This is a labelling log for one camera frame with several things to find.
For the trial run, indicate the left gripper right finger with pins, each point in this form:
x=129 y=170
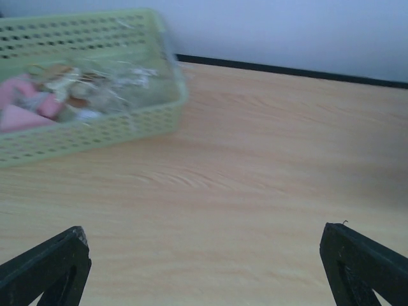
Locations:
x=358 y=268

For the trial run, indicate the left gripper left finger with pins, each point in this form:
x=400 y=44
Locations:
x=55 y=272

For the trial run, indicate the green plastic basket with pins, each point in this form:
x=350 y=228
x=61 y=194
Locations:
x=142 y=96

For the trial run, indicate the pink ornaments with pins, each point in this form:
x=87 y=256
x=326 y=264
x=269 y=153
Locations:
x=23 y=106

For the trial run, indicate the brown gingerbread ornament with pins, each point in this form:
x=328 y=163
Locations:
x=70 y=84

